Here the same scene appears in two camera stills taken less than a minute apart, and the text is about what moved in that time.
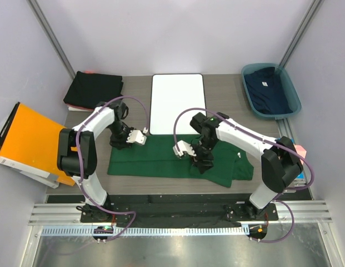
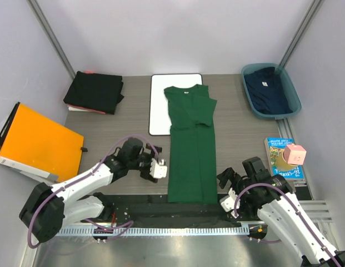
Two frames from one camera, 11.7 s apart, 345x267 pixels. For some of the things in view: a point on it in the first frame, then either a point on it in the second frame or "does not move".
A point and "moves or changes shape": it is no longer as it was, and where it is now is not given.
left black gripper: (121, 143) → (145, 172)
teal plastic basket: (269, 91) does not move
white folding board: (170, 94) does not move
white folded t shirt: (72, 108) does not move
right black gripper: (198, 162) → (228, 173)
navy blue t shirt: (267, 92) does not move
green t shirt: (156, 158) moves or changes shape
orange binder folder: (28, 144) does not move
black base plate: (175, 211) does not move
